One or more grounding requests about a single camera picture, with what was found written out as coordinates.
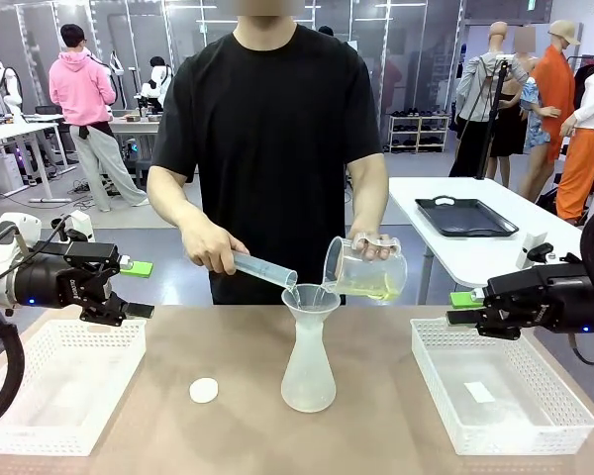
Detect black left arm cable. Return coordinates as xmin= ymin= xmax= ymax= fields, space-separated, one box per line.
xmin=0 ymin=294 xmax=27 ymax=432

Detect grey plastic stool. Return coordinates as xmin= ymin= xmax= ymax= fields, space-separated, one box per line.
xmin=133 ymin=158 xmax=154 ymax=192

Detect mannequin in orange robe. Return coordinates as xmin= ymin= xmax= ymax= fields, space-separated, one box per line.
xmin=530 ymin=19 xmax=583 ymax=204

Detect mannequin in black dress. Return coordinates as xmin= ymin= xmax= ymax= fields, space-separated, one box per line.
xmin=487 ymin=51 xmax=526 ymax=189

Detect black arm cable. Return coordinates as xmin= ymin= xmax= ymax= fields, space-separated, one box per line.
xmin=0 ymin=294 xmax=27 ymax=432
xmin=567 ymin=197 xmax=594 ymax=367

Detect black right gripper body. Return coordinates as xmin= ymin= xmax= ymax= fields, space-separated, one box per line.
xmin=485 ymin=260 xmax=594 ymax=334

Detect person's right forearm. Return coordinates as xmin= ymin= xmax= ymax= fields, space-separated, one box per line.
xmin=147 ymin=182 xmax=219 ymax=248

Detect clothes rack with dark garments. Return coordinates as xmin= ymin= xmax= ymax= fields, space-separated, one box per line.
xmin=566 ymin=52 xmax=594 ymax=125

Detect white rounded side table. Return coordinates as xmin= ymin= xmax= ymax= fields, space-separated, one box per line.
xmin=388 ymin=176 xmax=594 ymax=298

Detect clear plastic measuring beaker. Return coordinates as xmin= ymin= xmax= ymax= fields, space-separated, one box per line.
xmin=323 ymin=236 xmax=409 ymax=302

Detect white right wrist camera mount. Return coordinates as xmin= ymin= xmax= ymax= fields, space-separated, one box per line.
xmin=518 ymin=231 xmax=556 ymax=271

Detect long white desk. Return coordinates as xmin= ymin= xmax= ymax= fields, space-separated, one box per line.
xmin=0 ymin=122 xmax=78 ymax=205

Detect person's left hand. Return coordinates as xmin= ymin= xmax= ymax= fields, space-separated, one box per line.
xmin=348 ymin=231 xmax=395 ymax=262

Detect black plastic tray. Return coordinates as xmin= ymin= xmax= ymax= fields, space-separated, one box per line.
xmin=414 ymin=196 xmax=520 ymax=238

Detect mannequin with orange trousers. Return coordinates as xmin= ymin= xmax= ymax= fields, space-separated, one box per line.
xmin=555 ymin=44 xmax=594 ymax=224

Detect white paper slip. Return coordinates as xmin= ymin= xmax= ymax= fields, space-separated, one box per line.
xmin=462 ymin=380 xmax=496 ymax=404

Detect person in black T-shirt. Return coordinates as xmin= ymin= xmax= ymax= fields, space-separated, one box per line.
xmin=146 ymin=0 xmax=392 ymax=307

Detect person's left forearm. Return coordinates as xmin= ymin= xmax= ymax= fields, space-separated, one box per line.
xmin=346 ymin=167 xmax=390 ymax=238

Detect clear plastic graduated cylinder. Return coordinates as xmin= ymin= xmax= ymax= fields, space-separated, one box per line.
xmin=227 ymin=249 xmax=299 ymax=292

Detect white workbench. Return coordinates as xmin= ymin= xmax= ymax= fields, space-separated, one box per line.
xmin=107 ymin=114 xmax=162 ymax=164

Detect person in pink hoodie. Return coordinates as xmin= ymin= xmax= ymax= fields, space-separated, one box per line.
xmin=48 ymin=23 xmax=149 ymax=213

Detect mannequin in blue floral dress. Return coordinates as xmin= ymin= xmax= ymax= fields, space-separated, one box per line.
xmin=514 ymin=24 xmax=561 ymax=202

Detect translucent plastic funnel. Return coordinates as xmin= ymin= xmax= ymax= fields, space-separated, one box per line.
xmin=280 ymin=282 xmax=346 ymax=318

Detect wooden shoe rack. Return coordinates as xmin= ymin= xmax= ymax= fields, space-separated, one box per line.
xmin=388 ymin=113 xmax=450 ymax=153

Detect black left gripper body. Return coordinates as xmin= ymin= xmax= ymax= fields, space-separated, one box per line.
xmin=12 ymin=240 xmax=121 ymax=310

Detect mannequin in grey hoodie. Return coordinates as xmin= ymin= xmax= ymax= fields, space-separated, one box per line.
xmin=447 ymin=20 xmax=531 ymax=179

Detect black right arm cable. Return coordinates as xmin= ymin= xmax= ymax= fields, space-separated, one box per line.
xmin=567 ymin=197 xmax=594 ymax=367

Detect black tripod stand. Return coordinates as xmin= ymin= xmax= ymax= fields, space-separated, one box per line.
xmin=474 ymin=53 xmax=515 ymax=180

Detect translucent plastic conical flask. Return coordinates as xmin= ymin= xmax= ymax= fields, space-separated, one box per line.
xmin=280 ymin=309 xmax=337 ymax=414

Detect white plastic mesh basket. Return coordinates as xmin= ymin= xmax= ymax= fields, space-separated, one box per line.
xmin=409 ymin=317 xmax=594 ymax=456
xmin=0 ymin=319 xmax=149 ymax=457

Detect white round flask cap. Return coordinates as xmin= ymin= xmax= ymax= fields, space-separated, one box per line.
xmin=188 ymin=377 xmax=220 ymax=405

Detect person's right hand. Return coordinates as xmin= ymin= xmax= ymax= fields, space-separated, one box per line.
xmin=185 ymin=231 xmax=251 ymax=276

